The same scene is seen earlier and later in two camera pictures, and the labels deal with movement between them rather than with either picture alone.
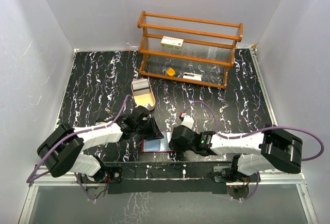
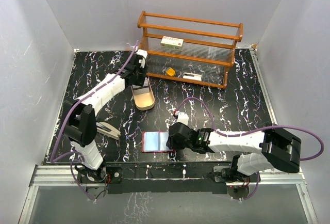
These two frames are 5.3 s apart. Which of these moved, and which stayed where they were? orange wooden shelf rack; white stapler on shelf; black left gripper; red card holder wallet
Moved: black left gripper
Stayed: orange wooden shelf rack; white stapler on shelf; red card holder wallet
